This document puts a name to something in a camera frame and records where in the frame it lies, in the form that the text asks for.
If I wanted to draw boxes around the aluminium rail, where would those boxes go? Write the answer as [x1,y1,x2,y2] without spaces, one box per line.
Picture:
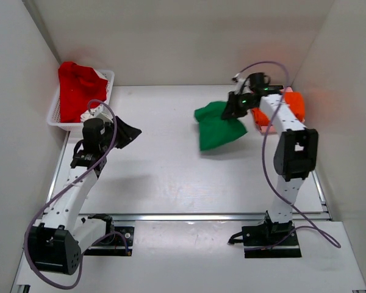
[75,211,331,222]

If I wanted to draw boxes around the white t shirt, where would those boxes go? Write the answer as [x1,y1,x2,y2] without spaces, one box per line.
[81,70,115,123]

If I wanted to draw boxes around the white plastic basket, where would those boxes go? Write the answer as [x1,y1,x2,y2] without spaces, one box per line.
[46,69,115,133]

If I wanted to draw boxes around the pink folded t shirt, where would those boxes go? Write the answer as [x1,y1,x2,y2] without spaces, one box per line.
[259,87,305,133]

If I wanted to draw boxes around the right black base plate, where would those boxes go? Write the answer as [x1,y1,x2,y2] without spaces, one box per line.
[242,226,302,259]

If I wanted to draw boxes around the orange folded t shirt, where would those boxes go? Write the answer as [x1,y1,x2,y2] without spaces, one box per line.
[251,88,305,126]

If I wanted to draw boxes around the green t shirt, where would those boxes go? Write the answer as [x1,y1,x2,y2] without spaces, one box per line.
[193,101,248,152]

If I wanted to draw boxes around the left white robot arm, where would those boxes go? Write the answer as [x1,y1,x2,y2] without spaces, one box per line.
[27,117,142,275]

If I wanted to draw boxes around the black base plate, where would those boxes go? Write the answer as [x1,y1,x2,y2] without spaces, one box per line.
[85,222,135,257]
[242,226,302,259]

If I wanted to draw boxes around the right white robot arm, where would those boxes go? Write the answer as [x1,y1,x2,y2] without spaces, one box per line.
[221,73,318,248]

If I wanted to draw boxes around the red t shirt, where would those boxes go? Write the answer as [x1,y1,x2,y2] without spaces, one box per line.
[58,62,108,123]

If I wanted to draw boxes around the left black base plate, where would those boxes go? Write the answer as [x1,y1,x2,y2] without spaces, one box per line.
[85,222,135,257]

